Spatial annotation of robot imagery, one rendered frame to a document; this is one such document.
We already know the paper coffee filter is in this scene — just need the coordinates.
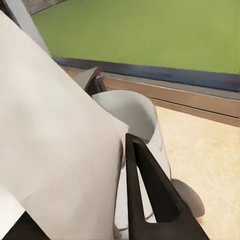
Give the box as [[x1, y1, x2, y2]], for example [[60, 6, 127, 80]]
[[0, 10, 129, 240]]

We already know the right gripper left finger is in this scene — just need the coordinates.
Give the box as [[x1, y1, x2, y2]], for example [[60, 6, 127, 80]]
[[2, 211, 50, 240]]

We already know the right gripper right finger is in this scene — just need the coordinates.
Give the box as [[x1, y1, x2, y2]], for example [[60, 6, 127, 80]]
[[125, 133, 210, 240]]

